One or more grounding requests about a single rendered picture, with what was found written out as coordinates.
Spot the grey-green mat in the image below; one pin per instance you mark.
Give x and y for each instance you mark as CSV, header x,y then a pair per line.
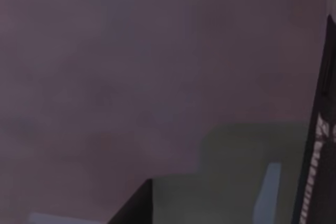
x,y
225,171

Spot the black bar with white lettering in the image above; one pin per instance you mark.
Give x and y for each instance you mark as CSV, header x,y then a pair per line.
x,y
324,129

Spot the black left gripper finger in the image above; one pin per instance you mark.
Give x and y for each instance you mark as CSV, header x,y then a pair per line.
x,y
137,208

